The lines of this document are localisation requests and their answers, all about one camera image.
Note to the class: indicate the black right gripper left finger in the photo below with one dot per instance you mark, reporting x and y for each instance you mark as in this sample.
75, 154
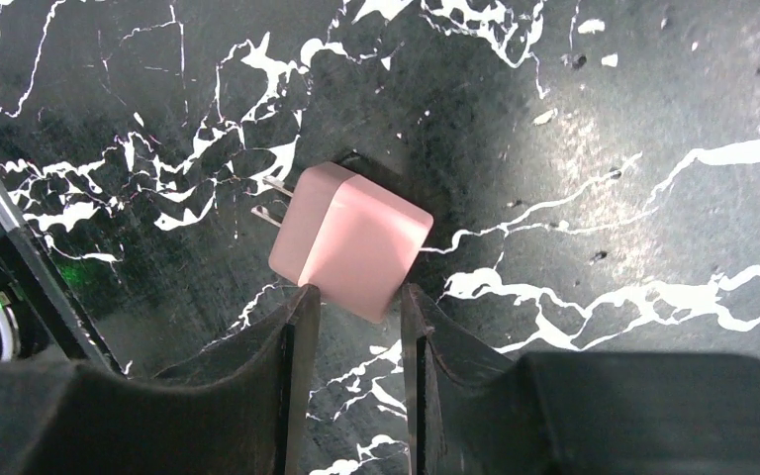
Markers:
238, 407

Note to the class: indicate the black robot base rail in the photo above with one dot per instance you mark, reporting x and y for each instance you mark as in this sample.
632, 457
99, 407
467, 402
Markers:
36, 306

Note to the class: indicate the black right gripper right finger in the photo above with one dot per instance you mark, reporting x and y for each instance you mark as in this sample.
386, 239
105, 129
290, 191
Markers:
472, 410

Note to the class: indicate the pink plug adapter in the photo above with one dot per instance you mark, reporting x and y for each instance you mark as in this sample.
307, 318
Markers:
353, 239

